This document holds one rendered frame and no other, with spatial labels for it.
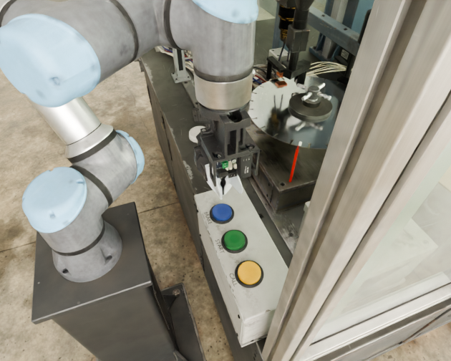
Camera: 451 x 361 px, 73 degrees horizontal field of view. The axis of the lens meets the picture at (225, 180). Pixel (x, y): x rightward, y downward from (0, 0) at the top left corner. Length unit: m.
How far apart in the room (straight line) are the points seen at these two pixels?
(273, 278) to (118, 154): 0.40
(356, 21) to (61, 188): 1.24
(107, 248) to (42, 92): 0.48
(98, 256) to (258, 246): 0.35
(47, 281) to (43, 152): 1.71
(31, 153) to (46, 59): 2.20
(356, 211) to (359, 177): 0.02
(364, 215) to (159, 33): 0.29
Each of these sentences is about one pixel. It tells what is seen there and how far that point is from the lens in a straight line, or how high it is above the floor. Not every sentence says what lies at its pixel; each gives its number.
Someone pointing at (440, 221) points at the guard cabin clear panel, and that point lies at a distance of 0.40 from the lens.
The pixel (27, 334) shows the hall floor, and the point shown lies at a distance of 1.69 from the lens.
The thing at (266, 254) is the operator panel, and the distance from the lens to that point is 0.58.
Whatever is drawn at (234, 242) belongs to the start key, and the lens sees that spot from 0.58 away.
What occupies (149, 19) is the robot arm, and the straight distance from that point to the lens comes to 0.38.
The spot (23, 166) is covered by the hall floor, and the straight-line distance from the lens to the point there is 2.41.
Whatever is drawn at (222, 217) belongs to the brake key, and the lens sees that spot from 0.61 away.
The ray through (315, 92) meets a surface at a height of 1.00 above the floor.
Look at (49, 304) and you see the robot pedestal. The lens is 0.79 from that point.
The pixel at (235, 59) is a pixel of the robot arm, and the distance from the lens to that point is 0.37.
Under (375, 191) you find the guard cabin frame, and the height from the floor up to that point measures 1.26.
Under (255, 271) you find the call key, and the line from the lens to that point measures 0.55.
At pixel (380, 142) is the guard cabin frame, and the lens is 0.18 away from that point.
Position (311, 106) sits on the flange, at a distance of 0.82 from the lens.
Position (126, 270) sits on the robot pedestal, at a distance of 0.76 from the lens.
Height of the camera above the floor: 1.40
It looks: 47 degrees down
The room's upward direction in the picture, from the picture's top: straight up
